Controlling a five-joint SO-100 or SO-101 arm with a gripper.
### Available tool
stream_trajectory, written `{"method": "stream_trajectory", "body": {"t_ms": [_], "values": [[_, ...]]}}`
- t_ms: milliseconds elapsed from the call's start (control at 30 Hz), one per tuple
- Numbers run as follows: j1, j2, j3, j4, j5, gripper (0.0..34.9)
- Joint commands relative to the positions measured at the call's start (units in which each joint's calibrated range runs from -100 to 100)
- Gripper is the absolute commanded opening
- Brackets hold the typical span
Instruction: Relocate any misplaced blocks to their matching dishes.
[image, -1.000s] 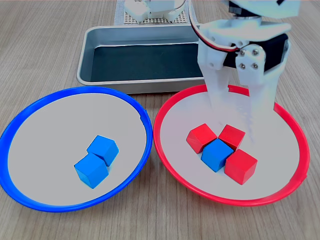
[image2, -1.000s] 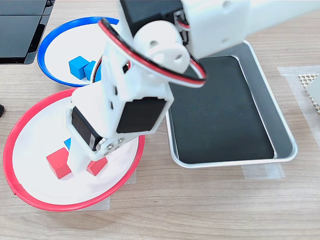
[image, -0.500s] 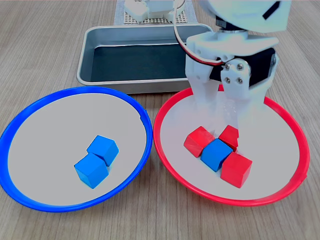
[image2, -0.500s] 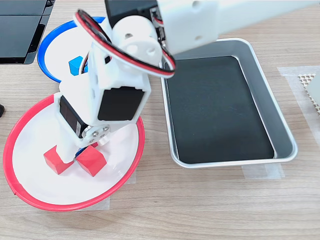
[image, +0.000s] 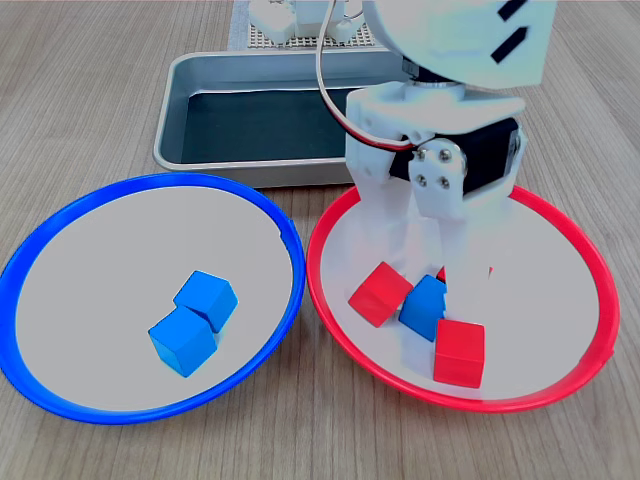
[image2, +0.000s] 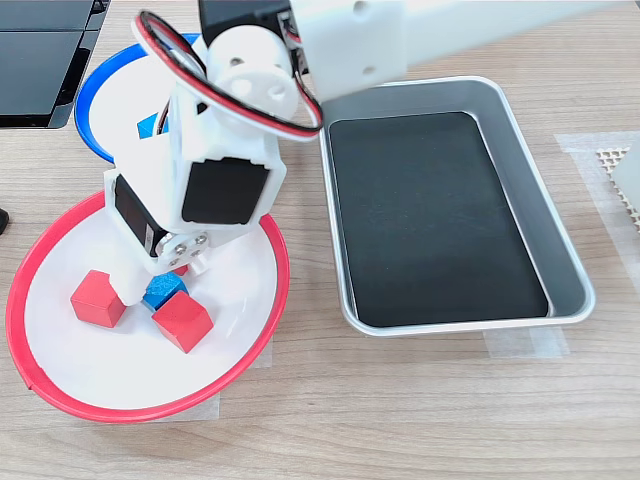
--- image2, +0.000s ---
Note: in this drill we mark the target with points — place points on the small blue cube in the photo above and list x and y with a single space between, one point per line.
147 129
162 290

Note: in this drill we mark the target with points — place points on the red-rimmed white plate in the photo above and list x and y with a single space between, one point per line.
75 360

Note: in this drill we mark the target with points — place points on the blue-rimmed white plate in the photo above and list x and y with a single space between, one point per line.
115 100

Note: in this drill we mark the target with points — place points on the small black object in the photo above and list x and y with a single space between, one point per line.
3 222

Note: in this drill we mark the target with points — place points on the clear tape piece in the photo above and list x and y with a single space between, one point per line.
525 345
210 407
265 357

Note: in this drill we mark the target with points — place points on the black flat device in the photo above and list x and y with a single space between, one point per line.
35 75

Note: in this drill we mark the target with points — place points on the black tray mat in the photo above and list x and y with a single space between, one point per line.
440 225

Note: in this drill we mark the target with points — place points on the steel tray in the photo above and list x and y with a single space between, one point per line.
540 200

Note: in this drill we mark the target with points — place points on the pale grey sheet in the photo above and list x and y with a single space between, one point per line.
580 150

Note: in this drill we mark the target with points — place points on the pale perforated base plate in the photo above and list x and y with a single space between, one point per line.
611 160

